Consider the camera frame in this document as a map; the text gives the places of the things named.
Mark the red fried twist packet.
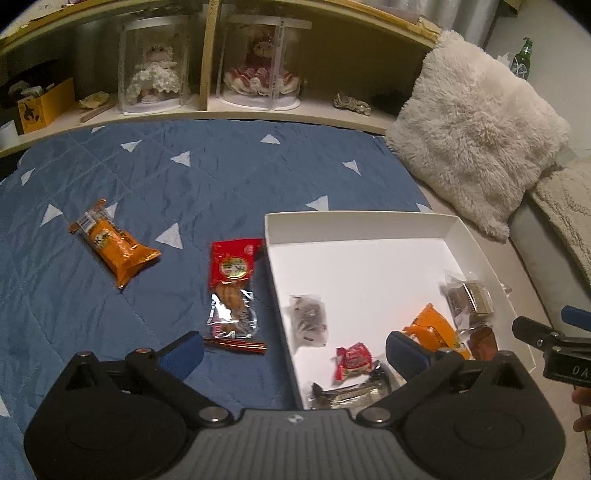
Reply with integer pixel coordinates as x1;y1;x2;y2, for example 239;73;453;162
203;239;269;357

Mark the green glass bottle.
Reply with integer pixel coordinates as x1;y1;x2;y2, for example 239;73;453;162
512;38;534;79

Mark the red dress doll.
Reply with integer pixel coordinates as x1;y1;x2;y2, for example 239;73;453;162
224;34;301;97

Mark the red doll in clear case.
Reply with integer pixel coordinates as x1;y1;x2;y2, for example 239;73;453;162
216;14;303;112

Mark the small red candy packet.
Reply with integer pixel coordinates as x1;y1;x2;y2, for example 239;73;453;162
333;342;374;381

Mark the yellow cardboard box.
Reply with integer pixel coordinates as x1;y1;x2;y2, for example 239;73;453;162
17;77;75;136

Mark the brown snack packet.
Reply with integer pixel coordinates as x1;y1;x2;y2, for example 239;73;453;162
467;325;498;361

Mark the beige textured blanket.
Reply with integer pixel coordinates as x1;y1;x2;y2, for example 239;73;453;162
529;159;591;287

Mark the white dress doll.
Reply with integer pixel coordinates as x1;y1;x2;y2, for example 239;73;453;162
126;39;181;104

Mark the wooden stick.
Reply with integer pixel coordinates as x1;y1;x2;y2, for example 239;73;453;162
79;104;116;124

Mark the large orange snack packet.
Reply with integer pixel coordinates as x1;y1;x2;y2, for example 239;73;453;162
403;302;472;361

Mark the white cup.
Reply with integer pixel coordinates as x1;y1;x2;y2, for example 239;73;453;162
0;121;19;151

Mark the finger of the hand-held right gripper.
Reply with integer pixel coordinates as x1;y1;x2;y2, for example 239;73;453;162
512;316;561;352
561;305;591;331

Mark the rope bundle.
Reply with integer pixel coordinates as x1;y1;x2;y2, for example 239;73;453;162
333;91;372;117

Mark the white doll in clear case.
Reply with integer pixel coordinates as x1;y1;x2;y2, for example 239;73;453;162
115;14;195;116

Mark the small orange snack packet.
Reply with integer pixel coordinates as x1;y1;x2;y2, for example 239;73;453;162
69;199;162;290

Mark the white fluffy pillow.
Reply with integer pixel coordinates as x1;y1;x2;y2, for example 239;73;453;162
385;30;571;241

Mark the wooden headboard shelf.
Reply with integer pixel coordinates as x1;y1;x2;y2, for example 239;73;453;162
0;0;444;158

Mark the square soup packet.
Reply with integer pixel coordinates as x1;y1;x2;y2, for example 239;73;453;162
307;364;407;411

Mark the white cardboard box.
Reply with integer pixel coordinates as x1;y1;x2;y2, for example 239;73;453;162
264;211;539;411

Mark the blue quilted blanket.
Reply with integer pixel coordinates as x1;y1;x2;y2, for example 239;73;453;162
0;117;435;462

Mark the person's right hand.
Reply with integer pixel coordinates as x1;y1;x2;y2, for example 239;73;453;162
573;387;591;432

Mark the crumpled beige paper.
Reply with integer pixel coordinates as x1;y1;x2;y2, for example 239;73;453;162
76;91;112;110

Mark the clear brown cake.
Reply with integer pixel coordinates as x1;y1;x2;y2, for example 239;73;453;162
443;271;495;329
287;294;329;348

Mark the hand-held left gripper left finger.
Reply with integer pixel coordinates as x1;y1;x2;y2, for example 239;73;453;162
58;330;236;426

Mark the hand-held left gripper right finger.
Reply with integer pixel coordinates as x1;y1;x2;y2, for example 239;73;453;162
355;330;539;426

